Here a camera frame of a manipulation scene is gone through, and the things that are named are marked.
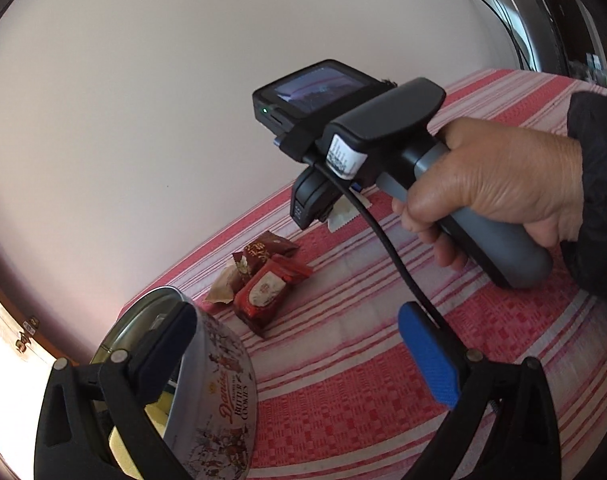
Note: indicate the round metal cookie tin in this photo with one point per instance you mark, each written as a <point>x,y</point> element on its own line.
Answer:
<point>218,400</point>

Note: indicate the red snack packet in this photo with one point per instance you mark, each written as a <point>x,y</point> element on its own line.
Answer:
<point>268,295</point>

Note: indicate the person's right hand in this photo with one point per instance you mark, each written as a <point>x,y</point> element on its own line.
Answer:
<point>503,180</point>

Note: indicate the yellow green sponge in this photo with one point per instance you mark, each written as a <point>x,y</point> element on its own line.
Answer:
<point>158,410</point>

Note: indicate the person's right forearm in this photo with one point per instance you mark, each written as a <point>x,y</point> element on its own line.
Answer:
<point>601,185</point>

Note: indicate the tan crumpled wrapper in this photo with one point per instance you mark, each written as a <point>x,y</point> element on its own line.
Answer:
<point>223,287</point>

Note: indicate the dark appliance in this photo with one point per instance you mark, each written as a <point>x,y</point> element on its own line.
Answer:
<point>558,10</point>

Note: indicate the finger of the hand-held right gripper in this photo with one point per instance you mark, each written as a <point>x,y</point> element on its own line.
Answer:
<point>311,200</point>

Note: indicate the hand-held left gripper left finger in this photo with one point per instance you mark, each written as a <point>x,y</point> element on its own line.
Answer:
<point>163,350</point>

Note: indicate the wooden door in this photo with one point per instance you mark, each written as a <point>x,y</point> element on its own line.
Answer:
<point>3,295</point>

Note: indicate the brass door knob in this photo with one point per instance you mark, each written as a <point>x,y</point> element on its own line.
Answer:
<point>21,346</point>

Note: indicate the red striped cloth desktop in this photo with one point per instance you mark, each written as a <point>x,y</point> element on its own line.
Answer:
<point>333,385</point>

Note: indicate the white packet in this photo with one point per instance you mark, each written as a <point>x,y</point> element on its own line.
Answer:
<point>346,212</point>

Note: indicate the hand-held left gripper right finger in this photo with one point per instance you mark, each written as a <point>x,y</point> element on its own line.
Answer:
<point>428,355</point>

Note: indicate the brown snack packet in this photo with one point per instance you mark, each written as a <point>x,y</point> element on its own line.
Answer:
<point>263,250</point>

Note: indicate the metal door latch plate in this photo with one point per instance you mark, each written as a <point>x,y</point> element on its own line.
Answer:
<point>30,325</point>

